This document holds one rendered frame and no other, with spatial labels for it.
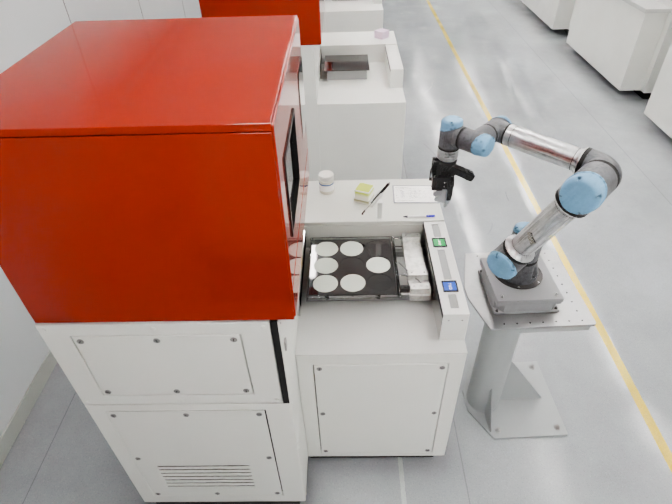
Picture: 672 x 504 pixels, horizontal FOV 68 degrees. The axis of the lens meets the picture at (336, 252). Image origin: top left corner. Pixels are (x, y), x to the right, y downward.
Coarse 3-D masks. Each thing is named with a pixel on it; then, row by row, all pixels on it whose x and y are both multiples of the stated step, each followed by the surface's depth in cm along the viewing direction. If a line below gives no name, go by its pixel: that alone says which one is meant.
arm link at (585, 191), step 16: (592, 160) 150; (576, 176) 143; (592, 176) 142; (608, 176) 144; (560, 192) 147; (576, 192) 144; (592, 192) 141; (608, 192) 144; (560, 208) 151; (576, 208) 146; (592, 208) 143; (528, 224) 167; (544, 224) 159; (560, 224) 156; (512, 240) 174; (528, 240) 166; (544, 240) 164; (496, 256) 177; (512, 256) 173; (528, 256) 173; (496, 272) 181; (512, 272) 175
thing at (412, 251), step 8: (408, 248) 216; (416, 248) 216; (408, 256) 212; (416, 256) 212; (408, 264) 208; (416, 264) 208; (424, 264) 208; (408, 280) 200; (416, 280) 200; (424, 280) 200; (416, 296) 194; (424, 296) 194
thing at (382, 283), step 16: (320, 240) 219; (336, 240) 218; (352, 240) 218; (368, 240) 218; (384, 240) 217; (320, 256) 210; (336, 256) 210; (352, 256) 210; (368, 256) 209; (384, 256) 209; (336, 272) 202; (352, 272) 202; (368, 272) 202; (384, 272) 202; (336, 288) 195; (368, 288) 195; (384, 288) 195
